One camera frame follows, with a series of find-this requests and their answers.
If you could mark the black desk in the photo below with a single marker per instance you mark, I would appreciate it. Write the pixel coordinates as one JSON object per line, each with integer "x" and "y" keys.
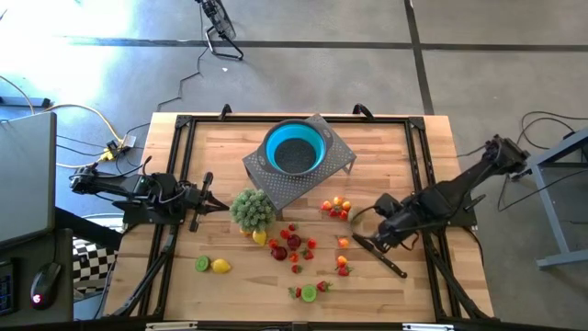
{"x": 66, "y": 257}

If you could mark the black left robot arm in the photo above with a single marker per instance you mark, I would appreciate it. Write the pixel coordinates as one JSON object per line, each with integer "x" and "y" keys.
{"x": 119, "y": 184}

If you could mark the black aluminium table frame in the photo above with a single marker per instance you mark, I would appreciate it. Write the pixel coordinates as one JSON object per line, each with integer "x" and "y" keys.
{"x": 211, "y": 120}

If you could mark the whole brown kiwi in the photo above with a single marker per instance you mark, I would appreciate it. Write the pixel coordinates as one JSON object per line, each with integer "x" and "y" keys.
{"x": 356, "y": 216}

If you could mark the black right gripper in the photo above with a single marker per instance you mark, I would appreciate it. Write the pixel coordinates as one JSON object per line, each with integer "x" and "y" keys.
{"x": 395, "y": 227}

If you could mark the black floor fan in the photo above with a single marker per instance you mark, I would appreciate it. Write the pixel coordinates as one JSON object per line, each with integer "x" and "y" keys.
{"x": 220, "y": 20}

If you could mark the silver aluminium bracket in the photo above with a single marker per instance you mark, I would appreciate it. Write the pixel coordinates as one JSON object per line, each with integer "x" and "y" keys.
{"x": 170, "y": 326}
{"x": 427, "y": 327}

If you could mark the halved lime with strawberries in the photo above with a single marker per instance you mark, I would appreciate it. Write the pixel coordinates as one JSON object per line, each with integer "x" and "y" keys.
{"x": 308, "y": 293}

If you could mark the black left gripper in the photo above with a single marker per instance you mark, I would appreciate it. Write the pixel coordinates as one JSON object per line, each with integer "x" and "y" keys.
{"x": 196, "y": 202}

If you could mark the grey metal table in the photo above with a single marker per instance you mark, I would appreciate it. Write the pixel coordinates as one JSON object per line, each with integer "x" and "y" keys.
{"x": 549, "y": 211}

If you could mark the grey perforated metal shelf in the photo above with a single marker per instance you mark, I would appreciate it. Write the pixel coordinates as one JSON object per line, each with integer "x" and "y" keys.
{"x": 294, "y": 188}

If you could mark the green artificial succulent plant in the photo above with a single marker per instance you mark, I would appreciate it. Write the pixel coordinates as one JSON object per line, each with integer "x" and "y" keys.
{"x": 252, "y": 210}

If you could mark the white and yellow power adapter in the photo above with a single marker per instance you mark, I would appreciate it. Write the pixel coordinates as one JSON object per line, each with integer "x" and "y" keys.
{"x": 108, "y": 155}

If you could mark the small red plastic fruit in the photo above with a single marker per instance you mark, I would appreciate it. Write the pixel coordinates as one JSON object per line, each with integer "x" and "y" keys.
{"x": 285, "y": 234}
{"x": 312, "y": 243}

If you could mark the black computer mouse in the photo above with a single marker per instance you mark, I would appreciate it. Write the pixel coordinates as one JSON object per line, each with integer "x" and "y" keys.
{"x": 45, "y": 285}

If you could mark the black-white checkered cloth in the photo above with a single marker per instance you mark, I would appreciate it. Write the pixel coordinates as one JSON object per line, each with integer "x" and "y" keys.
{"x": 92, "y": 264}

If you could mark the black frame clamp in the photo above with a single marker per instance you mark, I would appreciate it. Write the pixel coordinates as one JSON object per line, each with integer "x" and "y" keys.
{"x": 364, "y": 110}
{"x": 225, "y": 110}

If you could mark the grey metal floor rail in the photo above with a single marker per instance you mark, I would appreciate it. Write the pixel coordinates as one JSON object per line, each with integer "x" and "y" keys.
{"x": 23, "y": 102}

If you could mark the green cut kiwi half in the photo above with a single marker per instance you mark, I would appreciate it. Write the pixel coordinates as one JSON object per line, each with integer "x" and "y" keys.
{"x": 202, "y": 264}

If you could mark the black keyboard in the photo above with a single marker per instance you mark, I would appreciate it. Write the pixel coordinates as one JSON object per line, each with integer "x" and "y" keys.
{"x": 7, "y": 289}

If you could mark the yellow plastic lemon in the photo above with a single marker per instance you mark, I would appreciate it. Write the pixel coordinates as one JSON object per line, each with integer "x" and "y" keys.
{"x": 221, "y": 265}
{"x": 260, "y": 238}

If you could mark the black kitchen knife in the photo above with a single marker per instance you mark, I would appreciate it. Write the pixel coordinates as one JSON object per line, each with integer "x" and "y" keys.
{"x": 390, "y": 266}

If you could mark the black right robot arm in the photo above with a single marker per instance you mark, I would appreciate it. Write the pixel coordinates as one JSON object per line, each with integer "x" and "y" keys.
{"x": 459, "y": 186}

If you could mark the blue collapsible colander bowl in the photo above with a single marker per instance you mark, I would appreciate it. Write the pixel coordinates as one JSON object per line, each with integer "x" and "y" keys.
{"x": 275, "y": 142}

